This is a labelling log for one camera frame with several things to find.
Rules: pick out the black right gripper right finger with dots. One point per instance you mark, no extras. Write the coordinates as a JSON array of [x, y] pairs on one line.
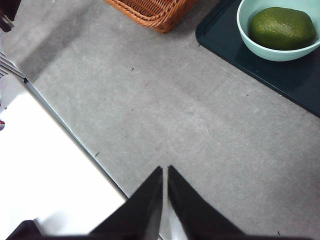
[[192, 215]]

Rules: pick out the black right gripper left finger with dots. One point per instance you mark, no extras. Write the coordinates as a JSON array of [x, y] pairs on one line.
[[140, 215]]

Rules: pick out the teal ribbed bowl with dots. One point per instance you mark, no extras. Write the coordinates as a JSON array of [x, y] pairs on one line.
[[275, 53]]

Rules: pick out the green avocado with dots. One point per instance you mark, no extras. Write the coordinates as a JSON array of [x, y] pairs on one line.
[[282, 27]]

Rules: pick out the black rectangular tray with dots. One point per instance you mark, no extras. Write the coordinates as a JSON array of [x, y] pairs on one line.
[[275, 75]]

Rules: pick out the brown woven wicker basket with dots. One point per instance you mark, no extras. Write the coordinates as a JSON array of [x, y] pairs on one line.
[[155, 10]]

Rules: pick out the grey ribbed metal rail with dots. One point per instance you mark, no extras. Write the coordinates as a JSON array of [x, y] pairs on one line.
[[7, 66]]

